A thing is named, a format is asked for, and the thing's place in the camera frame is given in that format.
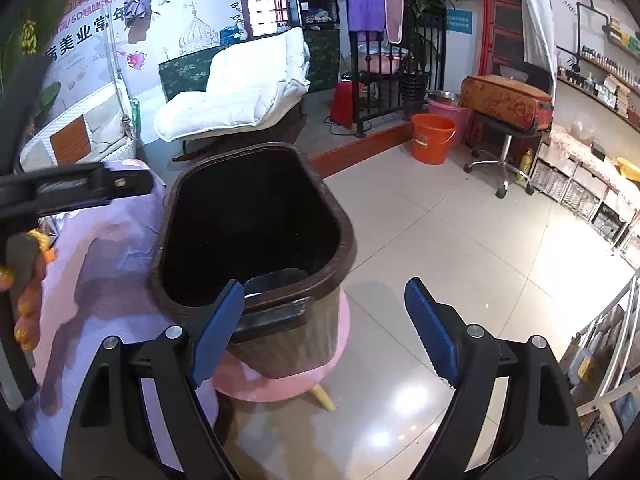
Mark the beige cushion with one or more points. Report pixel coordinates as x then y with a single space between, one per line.
106 122

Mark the green patterned cabinet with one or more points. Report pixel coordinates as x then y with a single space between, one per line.
180 72

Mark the yellow bottle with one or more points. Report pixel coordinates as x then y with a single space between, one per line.
525 165

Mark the pink bucket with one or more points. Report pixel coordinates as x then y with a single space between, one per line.
459 120

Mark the wall poster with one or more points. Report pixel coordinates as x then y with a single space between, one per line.
90 45

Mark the pink basin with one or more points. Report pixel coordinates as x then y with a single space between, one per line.
385 60

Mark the blue wall sign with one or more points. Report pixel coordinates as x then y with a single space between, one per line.
461 21

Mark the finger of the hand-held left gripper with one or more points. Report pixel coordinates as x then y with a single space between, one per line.
75 185

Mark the purple towel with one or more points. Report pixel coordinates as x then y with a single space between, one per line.
365 5

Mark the orange square cushion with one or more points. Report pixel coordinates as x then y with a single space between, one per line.
70 140

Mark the brown wicker trash bin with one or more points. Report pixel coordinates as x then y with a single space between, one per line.
292 350

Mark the pink round stool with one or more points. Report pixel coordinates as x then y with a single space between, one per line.
280 390

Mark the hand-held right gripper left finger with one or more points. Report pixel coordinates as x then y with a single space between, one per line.
220 332

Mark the chrome rolling stool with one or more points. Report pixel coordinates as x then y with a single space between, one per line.
505 152

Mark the white hanging banner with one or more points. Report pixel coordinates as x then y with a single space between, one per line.
537 10

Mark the pink towel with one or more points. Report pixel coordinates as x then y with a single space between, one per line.
393 15

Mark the black framed display case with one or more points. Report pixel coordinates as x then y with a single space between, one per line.
317 10

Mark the metal basin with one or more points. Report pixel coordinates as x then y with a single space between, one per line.
442 96

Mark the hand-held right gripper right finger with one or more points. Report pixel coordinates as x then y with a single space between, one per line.
432 332

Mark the patterned brown suitcase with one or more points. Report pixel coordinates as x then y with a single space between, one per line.
500 100

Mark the orange bucket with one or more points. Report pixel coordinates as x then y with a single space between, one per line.
432 140

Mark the red door frame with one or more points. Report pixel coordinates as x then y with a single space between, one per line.
500 20

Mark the wooden wall shelf with bottles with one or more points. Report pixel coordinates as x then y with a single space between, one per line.
605 65

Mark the purple floral blanket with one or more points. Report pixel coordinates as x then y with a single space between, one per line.
100 285

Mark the white cushioned rocking chair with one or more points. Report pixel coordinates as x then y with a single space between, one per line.
240 85

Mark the white metal rack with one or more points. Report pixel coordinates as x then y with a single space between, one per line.
610 340

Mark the person's left hand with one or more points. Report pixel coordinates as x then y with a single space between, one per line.
31 310

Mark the black iron rack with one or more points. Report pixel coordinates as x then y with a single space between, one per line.
435 50

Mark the low shelf with pink cover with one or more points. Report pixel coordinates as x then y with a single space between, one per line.
585 165

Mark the white wicker swing sofa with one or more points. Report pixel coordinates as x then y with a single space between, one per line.
117 147

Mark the red bag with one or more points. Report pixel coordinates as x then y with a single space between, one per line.
342 105

